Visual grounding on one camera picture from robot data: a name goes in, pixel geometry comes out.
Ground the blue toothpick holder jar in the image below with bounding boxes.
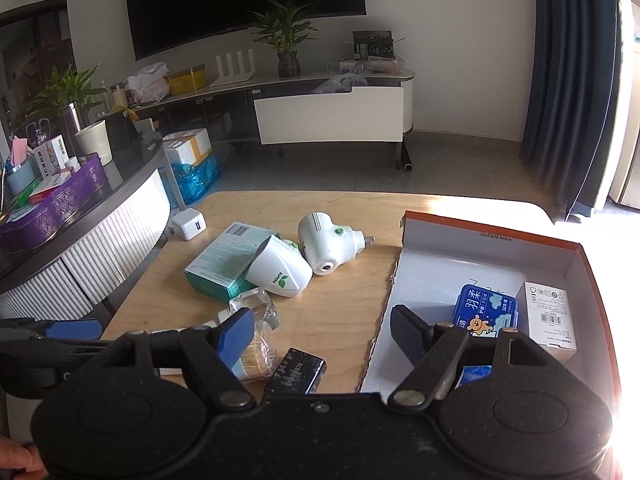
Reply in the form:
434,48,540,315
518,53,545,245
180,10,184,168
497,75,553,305
232,307,280,382

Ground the blue floss pick case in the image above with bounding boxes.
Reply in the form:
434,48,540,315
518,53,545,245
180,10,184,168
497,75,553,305
452,284,518,338

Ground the black UGREEN charger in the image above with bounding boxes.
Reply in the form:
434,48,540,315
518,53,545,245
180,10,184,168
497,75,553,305
264,348,326,396

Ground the white cone mosquito repeller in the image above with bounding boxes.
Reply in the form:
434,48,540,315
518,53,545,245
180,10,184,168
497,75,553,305
245,235,314,297

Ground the small white cube charger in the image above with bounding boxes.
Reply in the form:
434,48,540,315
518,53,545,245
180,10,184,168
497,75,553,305
170,208,207,240

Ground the white power adapter box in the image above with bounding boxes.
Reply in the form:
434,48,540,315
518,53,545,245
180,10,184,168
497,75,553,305
516,282,577,363

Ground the person's left hand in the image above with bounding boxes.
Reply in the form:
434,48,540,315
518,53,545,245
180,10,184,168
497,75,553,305
0,434,49,480

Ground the round dark-top ribbed table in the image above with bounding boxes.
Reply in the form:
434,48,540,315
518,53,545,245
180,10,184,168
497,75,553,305
1,140,170,320

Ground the teal green carton box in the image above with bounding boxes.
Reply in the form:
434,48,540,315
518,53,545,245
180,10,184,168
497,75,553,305
184,221,279,302

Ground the orange white cardboard box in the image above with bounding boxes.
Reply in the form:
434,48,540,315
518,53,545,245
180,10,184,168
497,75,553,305
360,211,620,408

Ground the white plug-in mosquito heater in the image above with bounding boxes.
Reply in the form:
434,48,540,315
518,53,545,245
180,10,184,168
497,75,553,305
297,211,375,276

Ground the purple storage tray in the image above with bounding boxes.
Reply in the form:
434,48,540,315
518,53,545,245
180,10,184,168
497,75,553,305
1,153,111,254

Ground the blue plastic bag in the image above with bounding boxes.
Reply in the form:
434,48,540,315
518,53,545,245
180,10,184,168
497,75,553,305
171,154,221,206

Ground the white medicine box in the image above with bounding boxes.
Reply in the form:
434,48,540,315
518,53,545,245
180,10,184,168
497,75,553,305
32,134,68,178

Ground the white cup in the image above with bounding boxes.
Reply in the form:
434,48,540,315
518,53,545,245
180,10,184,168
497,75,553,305
75,119,113,166

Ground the cardboard parcel with yellow tape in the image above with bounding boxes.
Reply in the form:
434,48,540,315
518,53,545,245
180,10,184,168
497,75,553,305
163,128,213,166

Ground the white TV stand cabinet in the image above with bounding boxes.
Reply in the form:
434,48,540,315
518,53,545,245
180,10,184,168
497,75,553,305
134,70,416,171

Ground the green plant by table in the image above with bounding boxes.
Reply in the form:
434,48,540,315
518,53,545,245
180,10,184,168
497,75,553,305
27,62,106,119

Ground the white plastic bag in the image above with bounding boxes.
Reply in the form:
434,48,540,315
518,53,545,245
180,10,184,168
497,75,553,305
127,62,170,104

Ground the yellow box on stand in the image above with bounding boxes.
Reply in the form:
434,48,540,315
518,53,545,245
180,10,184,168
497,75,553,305
167,65,207,96

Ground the white wifi router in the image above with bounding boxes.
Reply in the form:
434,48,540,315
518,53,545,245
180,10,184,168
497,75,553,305
209,49,256,88

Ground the black framed display box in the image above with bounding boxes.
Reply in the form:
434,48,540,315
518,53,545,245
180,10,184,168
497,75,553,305
352,30,395,60

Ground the potted bamboo on TV stand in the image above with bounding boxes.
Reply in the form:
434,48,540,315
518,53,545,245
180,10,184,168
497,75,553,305
253,0,317,78

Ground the dark blue curtain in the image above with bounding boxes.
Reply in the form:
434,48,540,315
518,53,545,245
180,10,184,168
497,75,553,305
520,0,622,217

